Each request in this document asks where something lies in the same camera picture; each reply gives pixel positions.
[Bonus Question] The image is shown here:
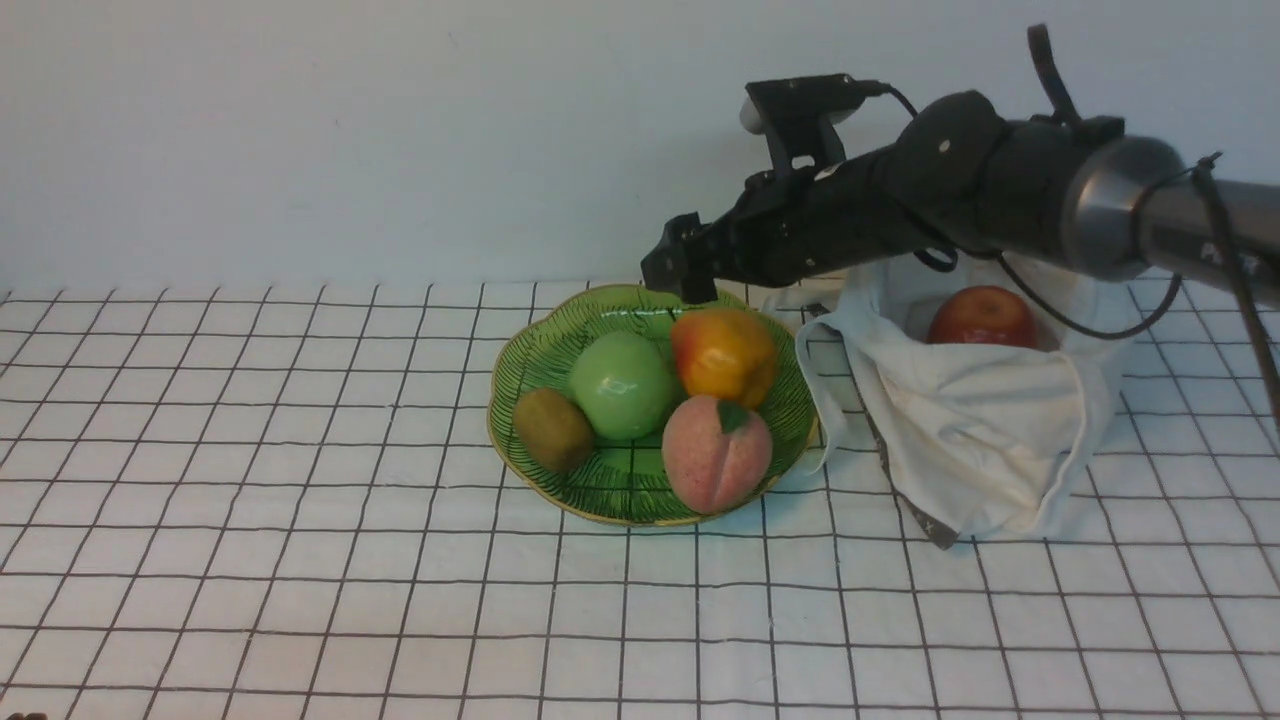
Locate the green apple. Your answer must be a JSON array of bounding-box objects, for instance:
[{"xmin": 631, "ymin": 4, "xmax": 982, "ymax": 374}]
[{"xmin": 568, "ymin": 331, "xmax": 677, "ymax": 441}]

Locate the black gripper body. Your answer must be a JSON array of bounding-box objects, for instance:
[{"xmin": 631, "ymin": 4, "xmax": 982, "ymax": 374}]
[{"xmin": 690, "ymin": 149, "xmax": 925, "ymax": 288}]

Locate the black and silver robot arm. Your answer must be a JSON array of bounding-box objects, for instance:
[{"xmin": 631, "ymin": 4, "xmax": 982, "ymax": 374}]
[{"xmin": 641, "ymin": 76, "xmax": 1231, "ymax": 304}]

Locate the white grid-pattern tablecloth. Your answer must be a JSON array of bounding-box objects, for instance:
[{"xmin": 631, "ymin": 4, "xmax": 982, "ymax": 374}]
[{"xmin": 1, "ymin": 283, "xmax": 1277, "ymax": 719}]

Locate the pink peach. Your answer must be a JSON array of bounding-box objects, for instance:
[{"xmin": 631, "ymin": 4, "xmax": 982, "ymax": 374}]
[{"xmin": 660, "ymin": 395, "xmax": 773, "ymax": 515}]

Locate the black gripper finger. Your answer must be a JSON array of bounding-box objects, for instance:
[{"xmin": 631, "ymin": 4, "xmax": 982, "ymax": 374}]
[{"xmin": 640, "ymin": 213, "xmax": 718, "ymax": 305}]

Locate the yellow orange mango fruit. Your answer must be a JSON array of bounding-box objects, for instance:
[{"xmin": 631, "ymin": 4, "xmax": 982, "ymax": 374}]
[{"xmin": 669, "ymin": 307, "xmax": 780, "ymax": 409}]

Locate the green leaf-pattern glass plate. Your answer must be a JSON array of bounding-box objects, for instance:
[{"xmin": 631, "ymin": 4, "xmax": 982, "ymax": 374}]
[{"xmin": 486, "ymin": 284, "xmax": 820, "ymax": 527}]

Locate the red apple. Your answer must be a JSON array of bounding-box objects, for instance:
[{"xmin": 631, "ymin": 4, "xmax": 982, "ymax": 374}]
[{"xmin": 925, "ymin": 284, "xmax": 1039, "ymax": 348}]

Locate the white cloth bag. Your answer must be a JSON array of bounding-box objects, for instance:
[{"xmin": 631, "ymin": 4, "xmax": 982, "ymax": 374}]
[{"xmin": 763, "ymin": 255, "xmax": 1138, "ymax": 548}]

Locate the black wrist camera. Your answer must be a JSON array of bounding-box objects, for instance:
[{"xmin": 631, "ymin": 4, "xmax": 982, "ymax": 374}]
[{"xmin": 739, "ymin": 74, "xmax": 891, "ymax": 181}]

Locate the black cable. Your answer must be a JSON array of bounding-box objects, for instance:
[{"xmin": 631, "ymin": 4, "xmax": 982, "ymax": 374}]
[{"xmin": 881, "ymin": 24, "xmax": 1280, "ymax": 421}]

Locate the brown kiwi fruit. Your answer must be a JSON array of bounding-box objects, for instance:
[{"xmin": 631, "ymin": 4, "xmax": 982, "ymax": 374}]
[{"xmin": 513, "ymin": 387, "xmax": 596, "ymax": 474}]

